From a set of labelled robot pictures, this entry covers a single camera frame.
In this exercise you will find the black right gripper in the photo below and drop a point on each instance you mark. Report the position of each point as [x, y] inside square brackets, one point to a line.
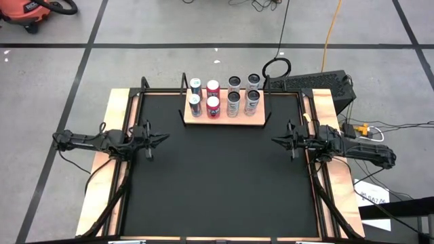
[303, 139]

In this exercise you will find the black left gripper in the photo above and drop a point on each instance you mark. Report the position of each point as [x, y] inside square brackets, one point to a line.
[140, 137]

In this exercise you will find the dark blue beverage can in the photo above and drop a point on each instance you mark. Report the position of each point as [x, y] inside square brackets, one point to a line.
[194, 101]
[195, 84]

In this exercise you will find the red beverage can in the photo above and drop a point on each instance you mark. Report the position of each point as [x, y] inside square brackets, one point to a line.
[213, 105]
[213, 86]

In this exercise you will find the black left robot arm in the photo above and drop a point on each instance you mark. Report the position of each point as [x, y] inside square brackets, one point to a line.
[88, 140]

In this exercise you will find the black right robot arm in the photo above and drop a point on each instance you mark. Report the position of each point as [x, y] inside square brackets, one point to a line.
[366, 150]

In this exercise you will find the wooden tray board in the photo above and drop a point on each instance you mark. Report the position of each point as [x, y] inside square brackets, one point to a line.
[223, 120]

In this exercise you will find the black computer tower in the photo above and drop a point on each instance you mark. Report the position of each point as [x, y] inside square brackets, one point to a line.
[315, 83]

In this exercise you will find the yellow power plug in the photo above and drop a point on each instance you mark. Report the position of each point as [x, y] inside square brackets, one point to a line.
[363, 129]

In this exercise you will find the black table mat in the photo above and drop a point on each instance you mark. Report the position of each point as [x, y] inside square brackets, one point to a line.
[220, 186]

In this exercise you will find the white paper sign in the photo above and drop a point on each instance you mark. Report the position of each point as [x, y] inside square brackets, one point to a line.
[371, 193]

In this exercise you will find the black metal beam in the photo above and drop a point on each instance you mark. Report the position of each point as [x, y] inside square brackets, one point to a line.
[400, 207]

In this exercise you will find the orange shop vacuum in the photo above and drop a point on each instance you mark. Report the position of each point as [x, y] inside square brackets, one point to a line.
[23, 11]

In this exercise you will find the black aluminium table frame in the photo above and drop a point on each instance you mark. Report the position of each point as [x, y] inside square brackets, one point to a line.
[112, 208]

